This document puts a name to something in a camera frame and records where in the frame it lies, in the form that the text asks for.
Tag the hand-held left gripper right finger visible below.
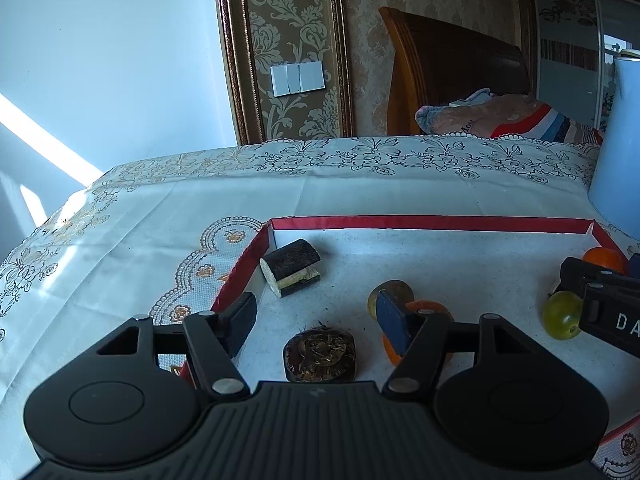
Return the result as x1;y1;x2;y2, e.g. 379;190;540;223
376;290;538;402

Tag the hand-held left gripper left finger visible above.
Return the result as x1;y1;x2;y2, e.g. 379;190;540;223
95;291;257;402

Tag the orange tangerine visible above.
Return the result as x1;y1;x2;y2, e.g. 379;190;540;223
582;247;629;277
382;300;457;367

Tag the green tangerine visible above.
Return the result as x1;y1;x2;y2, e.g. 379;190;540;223
542;291;586;341

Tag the dark sugarcane piece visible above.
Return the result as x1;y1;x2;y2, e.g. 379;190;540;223
260;240;322;300

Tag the red shallow cardboard tray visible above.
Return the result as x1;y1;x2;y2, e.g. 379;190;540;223
172;215;640;451

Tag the white embroidered tablecloth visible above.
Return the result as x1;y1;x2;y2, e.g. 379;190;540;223
0;135;640;480

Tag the striped patterned pillow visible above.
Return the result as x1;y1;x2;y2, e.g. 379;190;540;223
414;88;541;138

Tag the sliding door wardrobe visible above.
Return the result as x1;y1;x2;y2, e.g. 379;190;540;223
530;0;640;131

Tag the brown wooden headboard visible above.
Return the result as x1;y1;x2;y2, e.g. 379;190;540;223
378;6;532;136

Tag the white wall light switch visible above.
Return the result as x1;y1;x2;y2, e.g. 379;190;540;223
270;60;326;97

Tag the gilded wall panel frame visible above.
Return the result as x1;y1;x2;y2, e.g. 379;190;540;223
212;0;357;146

